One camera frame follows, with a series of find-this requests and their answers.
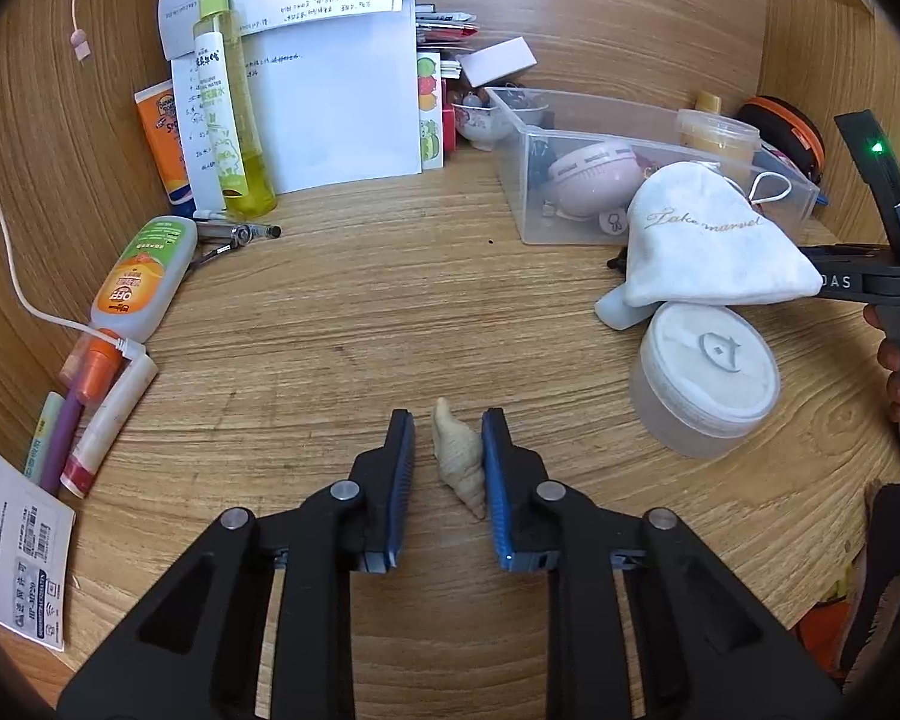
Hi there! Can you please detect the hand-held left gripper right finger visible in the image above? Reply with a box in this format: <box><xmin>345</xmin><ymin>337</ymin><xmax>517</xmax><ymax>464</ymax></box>
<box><xmin>480</xmin><ymin>407</ymin><xmax>845</xmax><ymax>720</ymax></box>

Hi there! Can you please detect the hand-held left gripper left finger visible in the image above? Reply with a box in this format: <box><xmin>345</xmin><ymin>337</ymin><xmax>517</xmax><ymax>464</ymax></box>
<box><xmin>56</xmin><ymin>409</ymin><xmax>419</xmax><ymax>720</ymax></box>

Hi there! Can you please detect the beige spiral seashell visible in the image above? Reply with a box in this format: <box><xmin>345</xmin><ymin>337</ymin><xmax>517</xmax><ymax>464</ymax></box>
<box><xmin>431</xmin><ymin>396</ymin><xmax>488</xmax><ymax>521</ymax></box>

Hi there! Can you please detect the pink round portable fan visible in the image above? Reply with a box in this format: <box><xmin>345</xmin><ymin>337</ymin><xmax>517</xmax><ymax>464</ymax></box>
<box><xmin>547</xmin><ymin>139</ymin><xmax>646</xmax><ymax>220</ymax></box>

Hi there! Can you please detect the white drawstring pouch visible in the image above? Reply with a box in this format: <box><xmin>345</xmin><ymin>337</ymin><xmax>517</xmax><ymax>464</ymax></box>
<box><xmin>622</xmin><ymin>161</ymin><xmax>826</xmax><ymax>308</ymax></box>

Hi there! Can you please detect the clear plastic box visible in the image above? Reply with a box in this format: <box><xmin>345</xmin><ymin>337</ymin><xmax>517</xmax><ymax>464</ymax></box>
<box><xmin>484</xmin><ymin>86</ymin><xmax>822</xmax><ymax>246</ymax></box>

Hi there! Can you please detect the round white powder jar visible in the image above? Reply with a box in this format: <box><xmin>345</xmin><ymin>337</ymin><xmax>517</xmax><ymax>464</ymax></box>
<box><xmin>630</xmin><ymin>300</ymin><xmax>782</xmax><ymax>461</ymax></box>

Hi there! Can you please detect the amber jar with clear lid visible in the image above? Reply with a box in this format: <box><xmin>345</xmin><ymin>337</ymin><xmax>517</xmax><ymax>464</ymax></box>
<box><xmin>673</xmin><ymin>108</ymin><xmax>762</xmax><ymax>170</ymax></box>

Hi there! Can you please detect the wooden desktop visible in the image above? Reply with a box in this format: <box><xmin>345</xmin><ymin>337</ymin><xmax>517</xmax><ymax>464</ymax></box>
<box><xmin>15</xmin><ymin>139</ymin><xmax>900</xmax><ymax>720</ymax></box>

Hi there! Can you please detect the person's right hand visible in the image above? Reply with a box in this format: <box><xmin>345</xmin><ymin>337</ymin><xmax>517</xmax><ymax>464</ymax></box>
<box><xmin>864</xmin><ymin>304</ymin><xmax>900</xmax><ymax>425</ymax></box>

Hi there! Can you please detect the pale translucent plastic piece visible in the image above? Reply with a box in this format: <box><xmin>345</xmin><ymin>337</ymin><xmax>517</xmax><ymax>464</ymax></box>
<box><xmin>596</xmin><ymin>285</ymin><xmax>657</xmax><ymax>331</ymax></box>

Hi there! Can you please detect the black orange round case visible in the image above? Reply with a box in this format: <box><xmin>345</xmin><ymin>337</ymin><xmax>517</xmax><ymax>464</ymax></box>
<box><xmin>735</xmin><ymin>95</ymin><xmax>826</xmax><ymax>185</ymax></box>

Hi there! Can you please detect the white floral ceramic bowl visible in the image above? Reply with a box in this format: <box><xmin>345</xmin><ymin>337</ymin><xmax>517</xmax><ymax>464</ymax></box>
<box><xmin>451</xmin><ymin>86</ymin><xmax>552</xmax><ymax>152</ymax></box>

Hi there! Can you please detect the fruit printed box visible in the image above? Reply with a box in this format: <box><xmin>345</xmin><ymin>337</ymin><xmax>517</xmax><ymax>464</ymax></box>
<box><xmin>416</xmin><ymin>51</ymin><xmax>447</xmax><ymax>170</ymax></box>

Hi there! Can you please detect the white blank card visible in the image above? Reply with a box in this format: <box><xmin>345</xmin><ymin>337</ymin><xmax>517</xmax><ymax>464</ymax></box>
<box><xmin>457</xmin><ymin>37</ymin><xmax>535</xmax><ymax>87</ymax></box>

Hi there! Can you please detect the stack of small packets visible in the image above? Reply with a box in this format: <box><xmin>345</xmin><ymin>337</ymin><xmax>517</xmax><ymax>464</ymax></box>
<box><xmin>414</xmin><ymin>4</ymin><xmax>481</xmax><ymax>80</ymax></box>

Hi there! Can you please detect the thin metal tool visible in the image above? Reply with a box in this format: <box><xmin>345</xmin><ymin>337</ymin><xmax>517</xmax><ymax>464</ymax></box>
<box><xmin>187</xmin><ymin>240</ymin><xmax>245</xmax><ymax>271</ymax></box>

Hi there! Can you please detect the metal nail clipper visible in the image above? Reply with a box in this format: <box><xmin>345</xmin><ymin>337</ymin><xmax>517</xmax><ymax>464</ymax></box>
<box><xmin>195</xmin><ymin>221</ymin><xmax>282</xmax><ymax>242</ymax></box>

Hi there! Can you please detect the white tube with red end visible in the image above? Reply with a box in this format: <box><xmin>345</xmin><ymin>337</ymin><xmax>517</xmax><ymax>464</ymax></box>
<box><xmin>60</xmin><ymin>355</ymin><xmax>158</xmax><ymax>500</ymax></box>

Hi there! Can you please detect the dark cloth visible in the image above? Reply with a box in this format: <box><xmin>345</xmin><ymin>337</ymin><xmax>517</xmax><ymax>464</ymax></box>
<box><xmin>840</xmin><ymin>476</ymin><xmax>900</xmax><ymax>680</ymax></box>

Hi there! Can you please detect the large white paper sheet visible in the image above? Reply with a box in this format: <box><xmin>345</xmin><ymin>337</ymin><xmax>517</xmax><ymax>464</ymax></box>
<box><xmin>176</xmin><ymin>11</ymin><xmax>425</xmax><ymax>200</ymax></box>

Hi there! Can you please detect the green orange repellent bottle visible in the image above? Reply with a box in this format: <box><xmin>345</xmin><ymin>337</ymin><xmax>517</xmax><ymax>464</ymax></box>
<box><xmin>71</xmin><ymin>215</ymin><xmax>198</xmax><ymax>406</ymax></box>

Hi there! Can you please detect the purple pen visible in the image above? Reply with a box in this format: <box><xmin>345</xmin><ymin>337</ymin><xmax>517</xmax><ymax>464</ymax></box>
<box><xmin>22</xmin><ymin>394</ymin><xmax>87</xmax><ymax>496</ymax></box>

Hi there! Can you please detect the orange cloth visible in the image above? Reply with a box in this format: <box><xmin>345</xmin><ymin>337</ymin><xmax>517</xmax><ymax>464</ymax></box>
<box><xmin>791</xmin><ymin>592</ymin><xmax>867</xmax><ymax>665</ymax></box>

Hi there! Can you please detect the yellow green spray bottle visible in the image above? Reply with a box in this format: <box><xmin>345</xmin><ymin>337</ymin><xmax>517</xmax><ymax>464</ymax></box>
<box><xmin>193</xmin><ymin>0</ymin><xmax>278</xmax><ymax>217</ymax></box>

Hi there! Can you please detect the pale yellow highlighter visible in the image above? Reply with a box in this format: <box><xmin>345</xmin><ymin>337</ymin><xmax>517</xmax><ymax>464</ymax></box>
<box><xmin>26</xmin><ymin>391</ymin><xmax>65</xmax><ymax>485</ymax></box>

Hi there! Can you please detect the white label paper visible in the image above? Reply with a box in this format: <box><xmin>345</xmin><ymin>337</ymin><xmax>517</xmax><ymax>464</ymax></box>
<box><xmin>0</xmin><ymin>427</ymin><xmax>76</xmax><ymax>653</ymax></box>

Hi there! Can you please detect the orange sunscreen tube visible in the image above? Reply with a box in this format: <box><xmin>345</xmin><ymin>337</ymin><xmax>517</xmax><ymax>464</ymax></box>
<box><xmin>135</xmin><ymin>80</ymin><xmax>196</xmax><ymax>218</ymax></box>

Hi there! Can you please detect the white charging cable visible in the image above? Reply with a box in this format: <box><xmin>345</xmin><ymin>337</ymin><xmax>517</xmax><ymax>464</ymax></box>
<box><xmin>0</xmin><ymin>37</ymin><xmax>147</xmax><ymax>361</ymax></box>

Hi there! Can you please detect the pink cable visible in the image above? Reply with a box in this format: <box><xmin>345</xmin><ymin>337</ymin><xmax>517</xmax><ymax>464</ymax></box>
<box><xmin>60</xmin><ymin>0</ymin><xmax>95</xmax><ymax>65</ymax></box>

